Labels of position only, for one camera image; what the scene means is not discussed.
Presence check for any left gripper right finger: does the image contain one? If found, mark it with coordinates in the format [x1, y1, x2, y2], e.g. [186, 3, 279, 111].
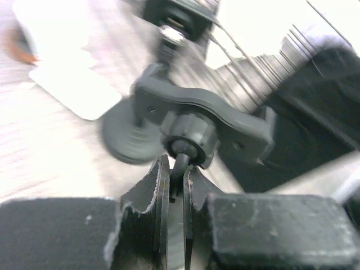
[183, 168, 359, 269]

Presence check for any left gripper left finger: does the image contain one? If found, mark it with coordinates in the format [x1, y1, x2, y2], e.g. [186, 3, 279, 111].
[1, 155, 169, 269]

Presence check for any black round-base stand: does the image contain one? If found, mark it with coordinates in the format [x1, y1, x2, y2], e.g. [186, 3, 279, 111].
[101, 1, 218, 166]

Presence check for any white folding phone stand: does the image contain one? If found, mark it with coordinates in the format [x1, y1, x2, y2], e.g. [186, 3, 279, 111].
[11, 0, 158, 122]

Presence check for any wooden-base grey phone stand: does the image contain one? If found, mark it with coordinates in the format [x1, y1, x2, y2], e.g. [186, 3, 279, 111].
[1, 26, 38, 65]

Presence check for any tall black phone stand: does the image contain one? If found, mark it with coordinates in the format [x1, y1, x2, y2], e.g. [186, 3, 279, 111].
[133, 64, 277, 197]

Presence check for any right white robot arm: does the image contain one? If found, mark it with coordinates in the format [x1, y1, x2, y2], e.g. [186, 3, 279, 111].
[219, 47, 359, 192]

